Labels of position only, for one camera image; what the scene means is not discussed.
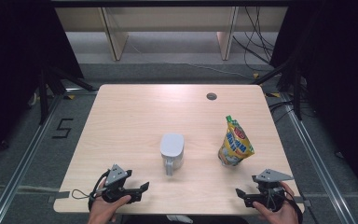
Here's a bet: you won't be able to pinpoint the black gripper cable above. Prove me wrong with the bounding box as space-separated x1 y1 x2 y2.
87 169 111 213
283 186 305 224

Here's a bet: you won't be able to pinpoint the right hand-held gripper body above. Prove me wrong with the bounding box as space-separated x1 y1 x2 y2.
251 168 295 213

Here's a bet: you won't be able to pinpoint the bundle of black cables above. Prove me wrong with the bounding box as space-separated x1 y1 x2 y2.
232 6 277 73

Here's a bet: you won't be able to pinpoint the yellow spout pouch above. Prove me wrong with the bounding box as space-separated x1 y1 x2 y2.
217 115 255 167

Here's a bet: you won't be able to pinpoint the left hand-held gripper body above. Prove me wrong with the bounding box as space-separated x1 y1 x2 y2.
101 163 143 204

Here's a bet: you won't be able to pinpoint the black floor cables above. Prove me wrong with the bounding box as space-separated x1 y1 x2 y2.
268 99 296 123

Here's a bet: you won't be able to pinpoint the clear jar with white lid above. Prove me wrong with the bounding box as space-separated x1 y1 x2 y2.
159 133 186 177

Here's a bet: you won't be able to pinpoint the person's right hand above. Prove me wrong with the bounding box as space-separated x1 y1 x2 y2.
252 181 300 224

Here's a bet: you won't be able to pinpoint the beige wooden desk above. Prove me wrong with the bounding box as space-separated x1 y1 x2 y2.
55 7 289 62

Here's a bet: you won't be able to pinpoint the aluminium floor rail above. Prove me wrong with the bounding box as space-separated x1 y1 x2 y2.
0 92 63 224
280 92 352 224

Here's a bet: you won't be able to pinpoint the black metal stand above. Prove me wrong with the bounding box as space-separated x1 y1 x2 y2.
250 57 304 121
37 63 98 126

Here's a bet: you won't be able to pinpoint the grey cord loop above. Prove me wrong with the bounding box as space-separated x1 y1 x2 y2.
71 189 91 201

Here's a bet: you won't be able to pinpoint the person's left hand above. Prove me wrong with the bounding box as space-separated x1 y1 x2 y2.
88 179 132 224

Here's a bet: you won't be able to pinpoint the grey tape strip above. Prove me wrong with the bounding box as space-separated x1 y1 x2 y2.
47 190 71 203

